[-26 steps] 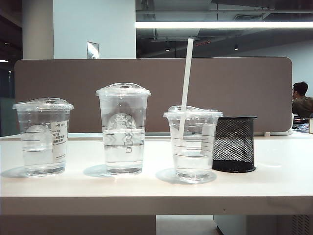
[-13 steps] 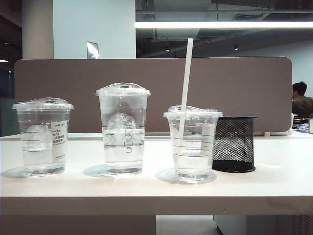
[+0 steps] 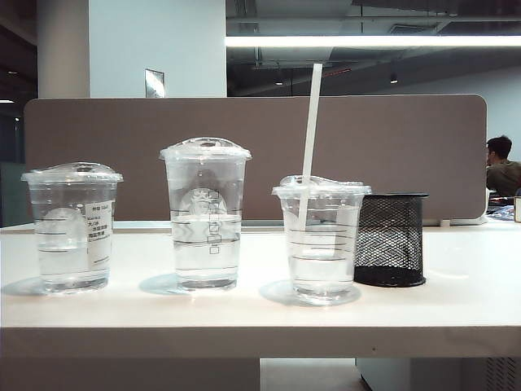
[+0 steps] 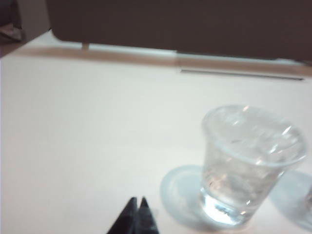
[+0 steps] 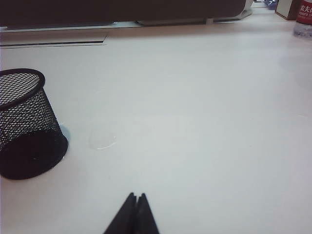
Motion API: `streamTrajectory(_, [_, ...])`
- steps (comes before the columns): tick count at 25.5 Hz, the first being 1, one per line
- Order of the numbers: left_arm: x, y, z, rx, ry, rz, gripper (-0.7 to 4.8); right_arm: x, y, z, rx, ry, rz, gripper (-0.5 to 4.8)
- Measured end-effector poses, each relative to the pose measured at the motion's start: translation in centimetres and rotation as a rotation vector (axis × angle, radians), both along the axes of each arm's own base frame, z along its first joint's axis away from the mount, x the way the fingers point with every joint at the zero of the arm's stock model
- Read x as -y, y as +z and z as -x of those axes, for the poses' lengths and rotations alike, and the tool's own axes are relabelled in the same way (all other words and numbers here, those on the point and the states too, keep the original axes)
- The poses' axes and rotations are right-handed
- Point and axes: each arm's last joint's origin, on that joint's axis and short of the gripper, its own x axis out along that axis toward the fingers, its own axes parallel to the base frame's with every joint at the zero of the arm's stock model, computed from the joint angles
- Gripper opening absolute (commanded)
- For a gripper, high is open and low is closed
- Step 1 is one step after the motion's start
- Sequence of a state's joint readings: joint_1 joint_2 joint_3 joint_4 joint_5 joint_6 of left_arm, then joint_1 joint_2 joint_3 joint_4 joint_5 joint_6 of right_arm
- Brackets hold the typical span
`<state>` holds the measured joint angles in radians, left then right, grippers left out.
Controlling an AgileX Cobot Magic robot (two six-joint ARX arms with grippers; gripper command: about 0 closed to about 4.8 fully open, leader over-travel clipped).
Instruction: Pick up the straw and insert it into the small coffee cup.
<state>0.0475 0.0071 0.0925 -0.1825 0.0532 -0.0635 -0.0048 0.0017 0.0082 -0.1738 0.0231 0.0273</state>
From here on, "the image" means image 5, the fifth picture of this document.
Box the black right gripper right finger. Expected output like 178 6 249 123
133 193 160 234

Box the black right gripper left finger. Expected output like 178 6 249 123
103 192 138 234

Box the black mesh pen holder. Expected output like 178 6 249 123
0 68 69 180

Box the brown desk divider panel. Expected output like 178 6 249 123
0 0 247 27

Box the white divider end foot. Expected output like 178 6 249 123
206 0 254 24

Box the white brown cardboard box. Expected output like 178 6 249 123
275 0 303 20

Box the water bottle red label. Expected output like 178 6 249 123
293 0 312 39

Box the desk cable slot cover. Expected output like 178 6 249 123
0 30 109 47

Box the grey divider bracket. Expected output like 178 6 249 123
0 20 115 32

